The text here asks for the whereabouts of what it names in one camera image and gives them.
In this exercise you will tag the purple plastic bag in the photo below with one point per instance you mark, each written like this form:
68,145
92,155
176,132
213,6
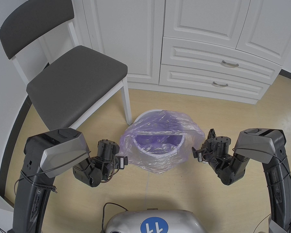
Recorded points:
165,125

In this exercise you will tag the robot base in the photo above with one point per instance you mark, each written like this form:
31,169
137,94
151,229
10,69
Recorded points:
155,221

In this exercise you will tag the black plastic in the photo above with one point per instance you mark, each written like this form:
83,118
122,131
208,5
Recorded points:
212,133

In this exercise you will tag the white chair with grey cushions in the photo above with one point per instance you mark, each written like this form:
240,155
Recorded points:
75,81

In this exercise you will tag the white wardrobe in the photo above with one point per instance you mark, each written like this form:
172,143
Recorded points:
196,8

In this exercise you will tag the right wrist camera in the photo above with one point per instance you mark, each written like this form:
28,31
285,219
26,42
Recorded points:
208,144

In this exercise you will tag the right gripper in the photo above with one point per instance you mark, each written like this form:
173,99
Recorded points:
200,155

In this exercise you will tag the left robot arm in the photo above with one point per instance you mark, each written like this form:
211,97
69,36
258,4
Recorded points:
60,149

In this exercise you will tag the crumpled white printed paper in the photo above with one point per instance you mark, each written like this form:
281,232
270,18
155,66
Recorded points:
203,162

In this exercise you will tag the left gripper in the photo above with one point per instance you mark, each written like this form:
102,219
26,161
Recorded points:
122,161

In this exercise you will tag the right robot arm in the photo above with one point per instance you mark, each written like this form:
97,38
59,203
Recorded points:
262,142

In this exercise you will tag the white trash bin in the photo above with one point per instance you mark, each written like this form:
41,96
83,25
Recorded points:
144,114

